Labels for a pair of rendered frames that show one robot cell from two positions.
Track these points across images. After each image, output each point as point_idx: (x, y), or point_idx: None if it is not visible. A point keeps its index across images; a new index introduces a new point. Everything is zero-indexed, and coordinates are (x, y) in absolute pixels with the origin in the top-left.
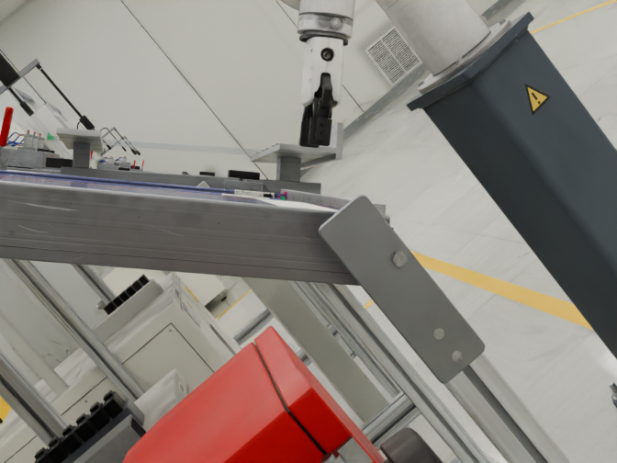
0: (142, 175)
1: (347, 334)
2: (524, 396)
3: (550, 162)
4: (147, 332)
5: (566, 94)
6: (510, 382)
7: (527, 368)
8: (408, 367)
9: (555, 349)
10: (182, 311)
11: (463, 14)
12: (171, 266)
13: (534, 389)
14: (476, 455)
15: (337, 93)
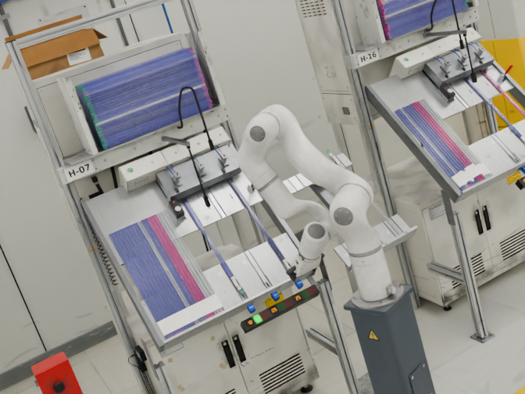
0: (326, 202)
1: (466, 286)
2: (452, 388)
3: (366, 355)
4: (406, 205)
5: (388, 346)
6: (471, 378)
7: (479, 383)
8: (337, 342)
9: (487, 392)
10: (419, 212)
11: (364, 288)
12: (137, 313)
13: (455, 392)
14: (348, 383)
15: (297, 274)
